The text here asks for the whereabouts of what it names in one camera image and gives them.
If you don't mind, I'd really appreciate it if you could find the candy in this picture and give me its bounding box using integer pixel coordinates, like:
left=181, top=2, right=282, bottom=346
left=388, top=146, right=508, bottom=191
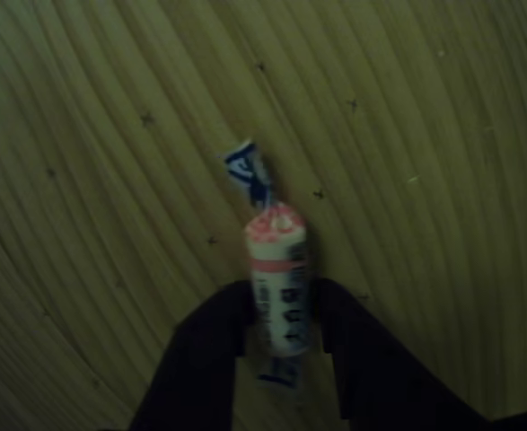
left=215, top=139, right=312, bottom=392

